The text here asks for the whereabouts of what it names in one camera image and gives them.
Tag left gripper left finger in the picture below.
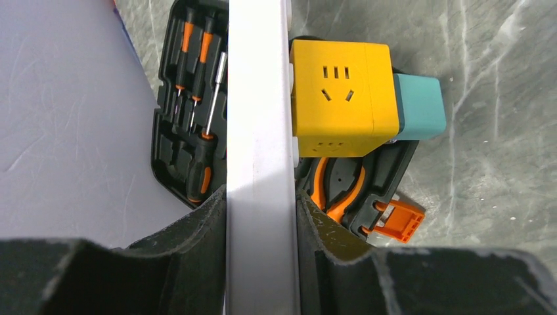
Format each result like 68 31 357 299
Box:
113 186 227 314

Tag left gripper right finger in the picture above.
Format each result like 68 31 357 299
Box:
296 191 383 314

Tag white power strip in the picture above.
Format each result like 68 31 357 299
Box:
226 1 300 314

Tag black tool case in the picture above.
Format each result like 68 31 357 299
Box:
151 1 425 243

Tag yellow cube adapter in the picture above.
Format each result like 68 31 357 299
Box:
290 39 400 158

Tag teal small plug adapter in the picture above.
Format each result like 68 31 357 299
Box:
393 73 447 140

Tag orange handled pliers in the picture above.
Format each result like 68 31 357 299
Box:
307 157 367 224

